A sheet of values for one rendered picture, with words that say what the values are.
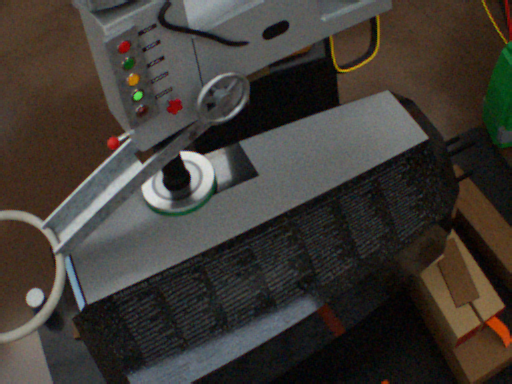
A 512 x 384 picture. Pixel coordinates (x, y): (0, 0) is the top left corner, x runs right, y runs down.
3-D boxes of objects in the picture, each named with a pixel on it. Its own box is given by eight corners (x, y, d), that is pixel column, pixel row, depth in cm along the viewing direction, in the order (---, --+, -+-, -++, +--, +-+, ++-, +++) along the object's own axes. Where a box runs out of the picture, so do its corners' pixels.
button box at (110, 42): (155, 108, 155) (131, 20, 133) (160, 114, 153) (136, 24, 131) (126, 125, 152) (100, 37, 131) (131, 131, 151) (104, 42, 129)
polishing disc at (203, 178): (215, 150, 197) (215, 147, 196) (213, 209, 184) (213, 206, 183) (146, 158, 199) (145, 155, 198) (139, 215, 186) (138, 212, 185)
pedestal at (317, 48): (168, 137, 328) (138, 26, 270) (292, 91, 337) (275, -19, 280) (213, 238, 287) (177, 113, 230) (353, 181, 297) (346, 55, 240)
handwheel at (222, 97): (234, 89, 171) (226, 46, 159) (256, 109, 165) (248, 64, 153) (183, 116, 167) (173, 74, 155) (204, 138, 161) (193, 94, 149)
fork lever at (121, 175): (218, 67, 186) (212, 57, 182) (257, 101, 175) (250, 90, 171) (45, 225, 181) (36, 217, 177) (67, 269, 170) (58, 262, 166)
